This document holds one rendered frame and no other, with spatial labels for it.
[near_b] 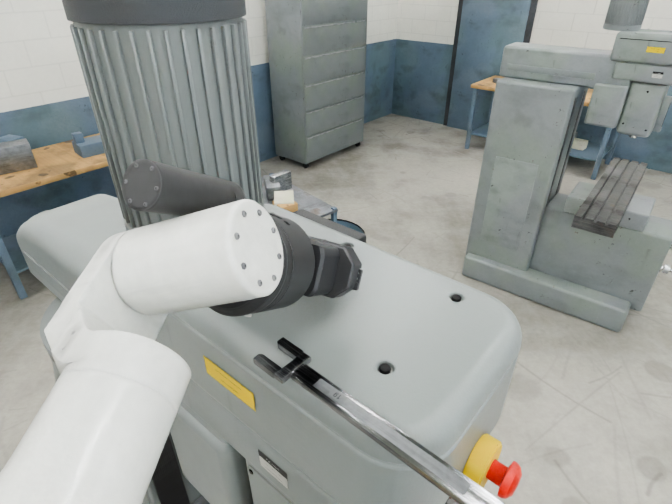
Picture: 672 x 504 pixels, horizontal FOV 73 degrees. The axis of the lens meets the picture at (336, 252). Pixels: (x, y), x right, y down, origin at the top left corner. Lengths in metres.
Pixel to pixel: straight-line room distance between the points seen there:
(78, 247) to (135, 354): 0.75
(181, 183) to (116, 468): 0.18
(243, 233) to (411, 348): 0.25
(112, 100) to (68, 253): 0.49
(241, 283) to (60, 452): 0.12
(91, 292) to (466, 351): 0.34
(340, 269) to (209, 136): 0.23
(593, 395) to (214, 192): 3.09
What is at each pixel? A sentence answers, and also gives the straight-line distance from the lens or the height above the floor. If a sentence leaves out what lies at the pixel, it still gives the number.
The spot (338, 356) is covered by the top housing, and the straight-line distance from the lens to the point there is 0.46.
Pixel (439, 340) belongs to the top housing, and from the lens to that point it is 0.49.
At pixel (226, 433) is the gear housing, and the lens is 0.70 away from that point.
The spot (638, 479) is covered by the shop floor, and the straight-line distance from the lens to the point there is 3.02.
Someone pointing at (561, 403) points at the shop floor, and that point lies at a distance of 3.17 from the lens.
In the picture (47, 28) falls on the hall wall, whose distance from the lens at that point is 4.81.
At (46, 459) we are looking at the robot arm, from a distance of 0.25.
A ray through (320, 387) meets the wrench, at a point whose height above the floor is 1.90.
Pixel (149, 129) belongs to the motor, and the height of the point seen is 2.06.
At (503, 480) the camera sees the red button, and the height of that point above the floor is 1.77.
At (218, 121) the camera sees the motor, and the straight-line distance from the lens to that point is 0.58.
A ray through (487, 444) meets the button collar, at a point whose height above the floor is 1.79.
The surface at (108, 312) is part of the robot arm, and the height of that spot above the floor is 2.03.
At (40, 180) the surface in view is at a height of 0.87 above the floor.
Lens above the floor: 2.22
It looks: 32 degrees down
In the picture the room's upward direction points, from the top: straight up
